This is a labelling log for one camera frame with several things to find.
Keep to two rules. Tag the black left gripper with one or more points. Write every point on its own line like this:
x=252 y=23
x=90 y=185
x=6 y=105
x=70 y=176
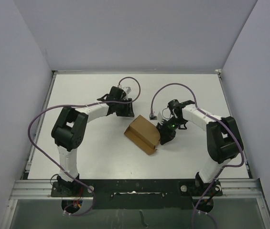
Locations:
x=127 y=111

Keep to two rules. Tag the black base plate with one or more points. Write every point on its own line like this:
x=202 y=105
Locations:
x=137 y=194

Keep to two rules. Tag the brown cardboard box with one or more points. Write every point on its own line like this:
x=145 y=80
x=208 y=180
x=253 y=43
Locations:
x=143 y=134

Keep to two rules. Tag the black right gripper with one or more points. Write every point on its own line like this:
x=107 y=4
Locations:
x=166 y=136

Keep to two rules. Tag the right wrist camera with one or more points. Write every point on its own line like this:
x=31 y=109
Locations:
x=155 y=115

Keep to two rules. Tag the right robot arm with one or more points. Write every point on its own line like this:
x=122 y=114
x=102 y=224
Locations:
x=223 y=138

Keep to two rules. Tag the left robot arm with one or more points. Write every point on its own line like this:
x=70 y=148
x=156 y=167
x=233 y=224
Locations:
x=70 y=126

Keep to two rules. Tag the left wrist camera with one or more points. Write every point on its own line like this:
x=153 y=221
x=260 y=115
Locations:
x=127 y=89

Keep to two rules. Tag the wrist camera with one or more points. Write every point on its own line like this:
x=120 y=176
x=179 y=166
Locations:
x=127 y=89
x=155 y=115

